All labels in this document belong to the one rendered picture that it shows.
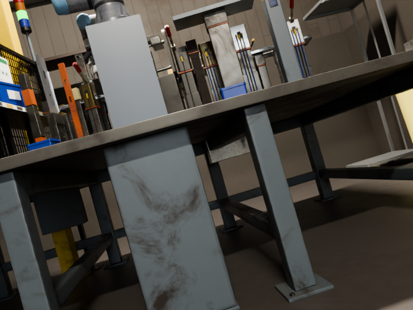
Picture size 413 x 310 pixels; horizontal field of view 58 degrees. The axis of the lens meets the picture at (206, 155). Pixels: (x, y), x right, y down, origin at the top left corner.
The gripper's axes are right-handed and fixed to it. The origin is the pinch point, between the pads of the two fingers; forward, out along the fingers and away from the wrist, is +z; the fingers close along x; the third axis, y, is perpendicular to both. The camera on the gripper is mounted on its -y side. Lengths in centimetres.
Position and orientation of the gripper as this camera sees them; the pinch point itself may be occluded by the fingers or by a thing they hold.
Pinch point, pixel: (98, 82)
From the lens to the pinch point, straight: 221.8
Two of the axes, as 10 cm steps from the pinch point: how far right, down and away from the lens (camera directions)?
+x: 0.4, 0.1, 10.0
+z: 2.7, 9.6, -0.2
